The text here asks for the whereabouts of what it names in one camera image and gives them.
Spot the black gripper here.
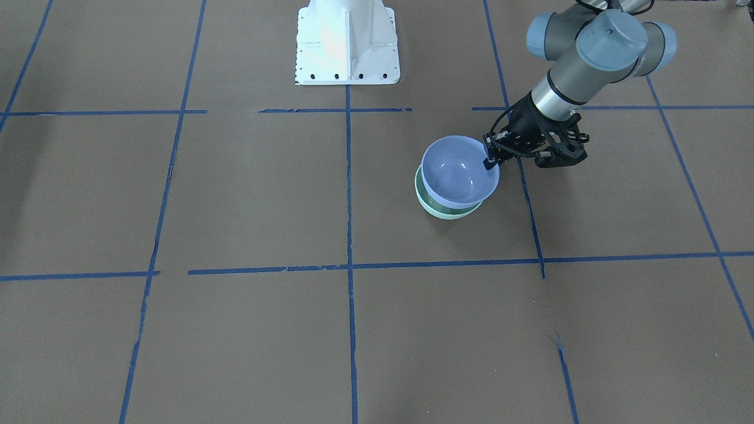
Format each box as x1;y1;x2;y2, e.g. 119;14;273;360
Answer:
482;101;560;171

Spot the blue ceramic bowl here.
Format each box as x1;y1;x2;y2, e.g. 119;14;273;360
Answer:
420;136;500;210

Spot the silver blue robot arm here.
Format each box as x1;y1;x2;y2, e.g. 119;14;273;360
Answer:
482;1;679;170

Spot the green ceramic bowl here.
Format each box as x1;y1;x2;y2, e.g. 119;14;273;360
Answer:
414;166;483;221

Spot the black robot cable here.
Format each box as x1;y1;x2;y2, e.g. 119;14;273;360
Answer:
488;100;531;148

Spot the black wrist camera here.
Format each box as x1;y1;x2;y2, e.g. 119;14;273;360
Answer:
535;112;590;169

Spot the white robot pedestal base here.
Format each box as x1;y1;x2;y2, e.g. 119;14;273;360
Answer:
294;1;401;85

